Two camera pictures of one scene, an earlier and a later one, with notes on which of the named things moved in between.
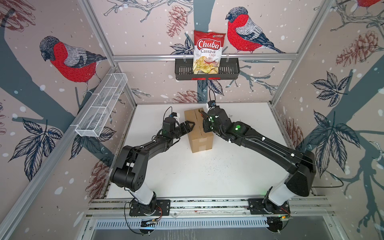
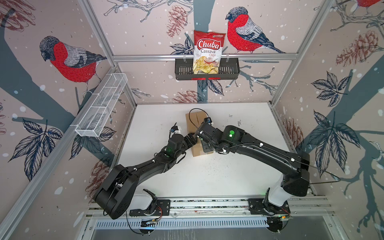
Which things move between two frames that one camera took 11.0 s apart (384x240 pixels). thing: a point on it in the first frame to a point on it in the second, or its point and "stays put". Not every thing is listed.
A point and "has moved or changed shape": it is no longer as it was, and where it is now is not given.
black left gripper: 188,129 to 187,139
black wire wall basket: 229,69 stays put
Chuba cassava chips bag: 207,47 stays put
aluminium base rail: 110,213 stays put
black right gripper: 205,125 to 205,149
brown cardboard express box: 200,140 has moved or changed shape
